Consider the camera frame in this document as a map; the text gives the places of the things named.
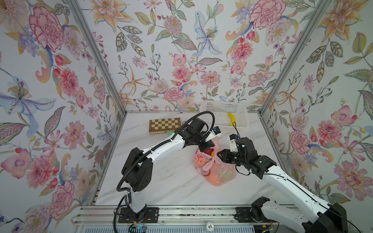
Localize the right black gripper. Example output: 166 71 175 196
217 149 249 168

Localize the pink plastic bag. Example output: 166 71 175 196
194 138 237 186

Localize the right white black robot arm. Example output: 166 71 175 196
216 137 348 233

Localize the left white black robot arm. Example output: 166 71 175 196
116 111 221 214

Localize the wooden chessboard box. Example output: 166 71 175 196
149 117 181 135

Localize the white plastic basket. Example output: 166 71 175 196
200 101 249 131

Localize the yellow banana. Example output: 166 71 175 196
228 113 236 126

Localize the round white numbered tag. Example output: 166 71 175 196
206 222 215 232

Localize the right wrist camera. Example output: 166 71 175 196
228 134 239 152

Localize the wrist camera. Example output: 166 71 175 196
228 134 239 152
205 126 221 142

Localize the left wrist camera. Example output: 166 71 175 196
205 126 221 142

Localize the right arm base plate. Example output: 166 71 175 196
234 206 273 224

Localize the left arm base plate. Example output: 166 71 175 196
118 207 159 223

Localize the aluminium front rail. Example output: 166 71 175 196
70 204 321 226

